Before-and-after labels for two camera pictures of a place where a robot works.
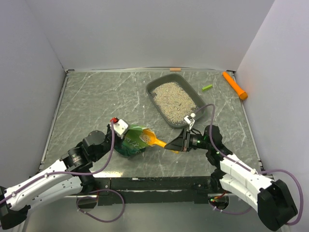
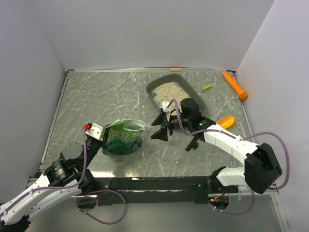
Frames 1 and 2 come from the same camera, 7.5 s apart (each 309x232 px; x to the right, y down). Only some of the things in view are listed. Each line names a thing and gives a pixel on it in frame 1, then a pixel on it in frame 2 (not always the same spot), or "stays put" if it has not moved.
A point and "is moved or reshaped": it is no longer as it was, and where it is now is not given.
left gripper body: x=108 y=137 to x=92 y=147
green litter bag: x=132 y=144 is moved or reshaped
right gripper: x=179 y=143 to x=161 y=134
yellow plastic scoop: x=154 y=141 to x=226 y=122
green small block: x=206 y=87 stays put
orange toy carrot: x=241 y=93 stays put
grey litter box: x=175 y=100 stays put
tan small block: x=174 y=69 stays put
